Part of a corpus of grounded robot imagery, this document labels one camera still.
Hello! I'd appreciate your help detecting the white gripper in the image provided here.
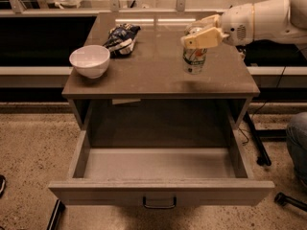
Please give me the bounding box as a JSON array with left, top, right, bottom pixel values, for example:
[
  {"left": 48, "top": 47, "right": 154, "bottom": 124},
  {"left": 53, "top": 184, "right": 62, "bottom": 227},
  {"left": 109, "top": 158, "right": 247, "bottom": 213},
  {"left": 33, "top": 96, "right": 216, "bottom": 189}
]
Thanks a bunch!
[{"left": 180, "top": 4, "right": 254, "bottom": 49}]

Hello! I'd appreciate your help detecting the open grey drawer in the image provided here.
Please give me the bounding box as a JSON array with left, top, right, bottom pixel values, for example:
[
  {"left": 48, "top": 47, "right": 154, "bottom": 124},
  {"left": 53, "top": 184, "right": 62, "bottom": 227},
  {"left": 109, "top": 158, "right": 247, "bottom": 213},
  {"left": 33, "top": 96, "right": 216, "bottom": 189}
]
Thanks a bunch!
[{"left": 48, "top": 100, "right": 276, "bottom": 208}]

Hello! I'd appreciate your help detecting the black stand leg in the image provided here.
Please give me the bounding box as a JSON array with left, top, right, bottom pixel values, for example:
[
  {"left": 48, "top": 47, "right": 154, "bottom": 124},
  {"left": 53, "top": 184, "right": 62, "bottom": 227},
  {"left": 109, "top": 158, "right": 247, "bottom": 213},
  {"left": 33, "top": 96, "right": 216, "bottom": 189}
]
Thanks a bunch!
[{"left": 244, "top": 113, "right": 272, "bottom": 166}]

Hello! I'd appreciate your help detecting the black shoe at left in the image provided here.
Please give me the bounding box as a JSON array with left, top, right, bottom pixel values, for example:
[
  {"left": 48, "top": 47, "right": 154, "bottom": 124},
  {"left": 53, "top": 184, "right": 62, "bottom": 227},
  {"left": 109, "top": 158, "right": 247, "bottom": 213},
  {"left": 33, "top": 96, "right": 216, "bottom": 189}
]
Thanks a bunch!
[{"left": 0, "top": 174, "right": 6, "bottom": 197}]

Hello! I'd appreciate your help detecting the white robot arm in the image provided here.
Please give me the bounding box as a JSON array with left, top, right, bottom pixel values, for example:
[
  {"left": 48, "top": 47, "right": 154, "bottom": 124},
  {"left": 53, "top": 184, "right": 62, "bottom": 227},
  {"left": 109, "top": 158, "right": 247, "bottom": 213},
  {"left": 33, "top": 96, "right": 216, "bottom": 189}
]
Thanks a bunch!
[{"left": 181, "top": 0, "right": 307, "bottom": 49}]

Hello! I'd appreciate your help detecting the black chair base wheel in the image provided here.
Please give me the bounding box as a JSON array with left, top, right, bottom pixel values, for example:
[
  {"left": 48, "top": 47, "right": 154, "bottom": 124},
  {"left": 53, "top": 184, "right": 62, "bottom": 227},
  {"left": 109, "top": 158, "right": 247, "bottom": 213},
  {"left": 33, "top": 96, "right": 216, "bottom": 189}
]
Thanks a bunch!
[{"left": 274, "top": 193, "right": 307, "bottom": 212}]

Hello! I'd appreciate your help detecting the person's leg in jeans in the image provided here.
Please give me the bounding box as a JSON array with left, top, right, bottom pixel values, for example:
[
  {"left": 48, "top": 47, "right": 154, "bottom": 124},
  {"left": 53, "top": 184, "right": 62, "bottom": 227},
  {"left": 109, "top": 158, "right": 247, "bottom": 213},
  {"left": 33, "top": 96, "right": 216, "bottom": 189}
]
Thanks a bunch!
[{"left": 286, "top": 112, "right": 307, "bottom": 186}]

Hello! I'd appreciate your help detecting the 7up soda can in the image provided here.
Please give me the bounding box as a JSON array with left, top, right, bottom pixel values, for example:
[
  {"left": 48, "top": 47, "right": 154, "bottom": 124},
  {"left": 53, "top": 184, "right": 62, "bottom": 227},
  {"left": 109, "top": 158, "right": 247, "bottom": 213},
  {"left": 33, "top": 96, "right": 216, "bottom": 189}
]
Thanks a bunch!
[{"left": 182, "top": 24, "right": 207, "bottom": 75}]

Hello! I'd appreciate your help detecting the white bowl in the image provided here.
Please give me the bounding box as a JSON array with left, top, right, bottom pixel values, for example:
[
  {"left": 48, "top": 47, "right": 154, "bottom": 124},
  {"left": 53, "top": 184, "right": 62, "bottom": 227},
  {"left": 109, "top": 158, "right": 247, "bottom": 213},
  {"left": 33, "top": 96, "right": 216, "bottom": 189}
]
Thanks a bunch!
[{"left": 69, "top": 45, "right": 110, "bottom": 79}]

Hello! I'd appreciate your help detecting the blue chip bag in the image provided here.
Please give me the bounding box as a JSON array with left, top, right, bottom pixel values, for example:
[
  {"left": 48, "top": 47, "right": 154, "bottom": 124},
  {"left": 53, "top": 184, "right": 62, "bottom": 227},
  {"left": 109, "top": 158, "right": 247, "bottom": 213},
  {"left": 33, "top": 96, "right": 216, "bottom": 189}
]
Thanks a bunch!
[{"left": 104, "top": 23, "right": 141, "bottom": 58}]

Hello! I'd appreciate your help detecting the black bar on floor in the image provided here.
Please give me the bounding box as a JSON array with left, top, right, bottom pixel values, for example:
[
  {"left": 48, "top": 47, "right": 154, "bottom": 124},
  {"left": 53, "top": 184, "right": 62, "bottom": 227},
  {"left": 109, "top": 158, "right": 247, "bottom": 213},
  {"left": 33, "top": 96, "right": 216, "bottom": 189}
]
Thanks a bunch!
[{"left": 46, "top": 199, "right": 65, "bottom": 230}]

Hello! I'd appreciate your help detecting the black drawer handle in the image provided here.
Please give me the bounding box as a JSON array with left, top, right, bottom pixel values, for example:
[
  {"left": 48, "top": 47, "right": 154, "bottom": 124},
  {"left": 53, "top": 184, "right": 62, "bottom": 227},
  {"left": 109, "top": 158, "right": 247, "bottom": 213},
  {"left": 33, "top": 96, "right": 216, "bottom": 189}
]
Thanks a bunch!
[{"left": 142, "top": 196, "right": 177, "bottom": 210}]

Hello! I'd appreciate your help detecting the grey cabinet with counter top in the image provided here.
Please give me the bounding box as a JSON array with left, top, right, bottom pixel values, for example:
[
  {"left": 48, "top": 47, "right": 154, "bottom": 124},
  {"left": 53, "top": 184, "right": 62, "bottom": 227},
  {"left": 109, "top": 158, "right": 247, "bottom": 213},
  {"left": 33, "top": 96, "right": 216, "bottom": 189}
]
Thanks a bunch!
[{"left": 62, "top": 11, "right": 259, "bottom": 124}]

